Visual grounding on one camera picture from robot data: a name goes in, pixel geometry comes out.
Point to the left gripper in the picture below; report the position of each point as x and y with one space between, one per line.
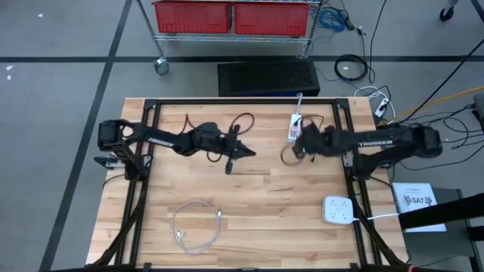
230 143

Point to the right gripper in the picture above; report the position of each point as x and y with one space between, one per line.
325 141

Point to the white multi-outlet wall tap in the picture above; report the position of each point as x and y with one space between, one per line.
338 209

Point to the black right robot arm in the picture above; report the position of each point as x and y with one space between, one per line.
378 141

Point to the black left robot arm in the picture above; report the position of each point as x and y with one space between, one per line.
159 138

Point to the black perforated floor mat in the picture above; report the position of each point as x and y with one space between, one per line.
264 77

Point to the white floor power strip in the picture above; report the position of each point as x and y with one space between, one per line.
381 108

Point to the white printed booklet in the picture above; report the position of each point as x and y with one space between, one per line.
416 196

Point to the red plastic storage bin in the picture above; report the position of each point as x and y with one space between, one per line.
191 17
272 19

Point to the black horizontal bar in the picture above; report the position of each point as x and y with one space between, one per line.
446 213

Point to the grey side table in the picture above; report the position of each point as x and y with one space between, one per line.
450 249

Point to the black caster wheel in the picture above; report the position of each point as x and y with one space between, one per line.
447 14

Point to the black aluminium table frame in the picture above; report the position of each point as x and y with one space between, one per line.
246 101

